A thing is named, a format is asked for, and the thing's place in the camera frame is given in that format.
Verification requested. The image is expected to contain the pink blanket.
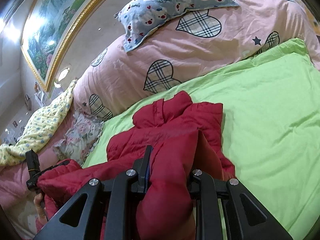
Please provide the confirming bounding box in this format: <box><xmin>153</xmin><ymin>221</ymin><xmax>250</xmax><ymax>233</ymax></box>
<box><xmin>1</xmin><ymin>115</ymin><xmax>73</xmax><ymax>237</ymax></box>

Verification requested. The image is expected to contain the lime green bed sheet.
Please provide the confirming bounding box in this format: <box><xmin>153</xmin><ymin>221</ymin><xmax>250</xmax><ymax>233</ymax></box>
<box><xmin>84</xmin><ymin>38</ymin><xmax>319</xmax><ymax>239</ymax></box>

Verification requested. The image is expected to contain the red quilted puffer jacket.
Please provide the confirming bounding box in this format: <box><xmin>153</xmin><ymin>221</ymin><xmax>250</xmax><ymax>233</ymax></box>
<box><xmin>38</xmin><ymin>91</ymin><xmax>235</xmax><ymax>239</ymax></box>

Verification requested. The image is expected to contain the blue bear print pillow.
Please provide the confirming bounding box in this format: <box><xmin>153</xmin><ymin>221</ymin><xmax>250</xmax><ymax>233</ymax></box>
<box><xmin>114</xmin><ymin>0</ymin><xmax>239</xmax><ymax>52</ymax></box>

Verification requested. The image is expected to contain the floral ruffled pillow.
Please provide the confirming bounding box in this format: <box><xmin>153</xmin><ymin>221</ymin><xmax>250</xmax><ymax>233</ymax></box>
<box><xmin>52</xmin><ymin>109</ymin><xmax>104</xmax><ymax>166</ymax></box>

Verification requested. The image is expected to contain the person's left hand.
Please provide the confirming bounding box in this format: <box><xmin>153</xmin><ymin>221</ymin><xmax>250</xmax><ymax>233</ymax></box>
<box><xmin>34</xmin><ymin>193</ymin><xmax>48</xmax><ymax>225</ymax></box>

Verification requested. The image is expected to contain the pink duvet with plaid hearts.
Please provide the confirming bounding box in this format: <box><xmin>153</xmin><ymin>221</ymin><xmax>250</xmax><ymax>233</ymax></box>
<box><xmin>72</xmin><ymin>0</ymin><xmax>319</xmax><ymax>120</ymax></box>

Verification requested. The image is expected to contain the yellow floral blanket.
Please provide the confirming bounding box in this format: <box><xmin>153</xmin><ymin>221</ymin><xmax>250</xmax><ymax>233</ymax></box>
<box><xmin>1</xmin><ymin>80</ymin><xmax>77</xmax><ymax>167</ymax></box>

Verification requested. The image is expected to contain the gold framed landscape painting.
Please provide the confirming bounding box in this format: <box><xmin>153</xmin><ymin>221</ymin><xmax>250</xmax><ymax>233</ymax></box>
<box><xmin>21</xmin><ymin>0</ymin><xmax>104</xmax><ymax>92</ymax></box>

